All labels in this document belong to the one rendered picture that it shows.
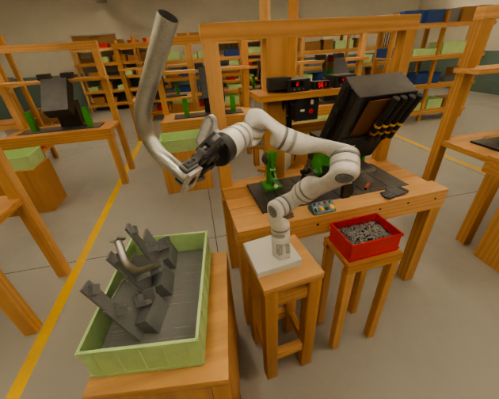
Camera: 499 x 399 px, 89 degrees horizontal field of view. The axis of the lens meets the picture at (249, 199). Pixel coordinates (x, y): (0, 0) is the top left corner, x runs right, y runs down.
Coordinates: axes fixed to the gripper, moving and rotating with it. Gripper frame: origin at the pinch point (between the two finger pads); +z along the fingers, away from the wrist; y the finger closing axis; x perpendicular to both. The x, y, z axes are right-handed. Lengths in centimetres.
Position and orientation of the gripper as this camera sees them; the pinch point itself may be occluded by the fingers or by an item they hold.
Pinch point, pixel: (186, 172)
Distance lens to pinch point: 53.1
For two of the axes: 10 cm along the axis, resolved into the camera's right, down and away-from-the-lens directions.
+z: -4.5, 5.0, -7.4
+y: -4.3, 6.1, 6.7
